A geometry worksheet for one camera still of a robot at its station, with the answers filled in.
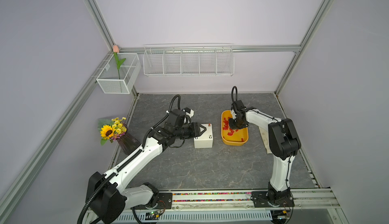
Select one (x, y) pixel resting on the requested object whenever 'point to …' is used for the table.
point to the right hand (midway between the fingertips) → (232, 125)
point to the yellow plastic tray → (232, 137)
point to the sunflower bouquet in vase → (115, 129)
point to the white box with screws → (205, 141)
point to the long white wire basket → (188, 59)
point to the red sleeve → (209, 124)
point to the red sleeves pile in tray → (227, 126)
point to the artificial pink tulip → (119, 63)
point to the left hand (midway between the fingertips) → (204, 131)
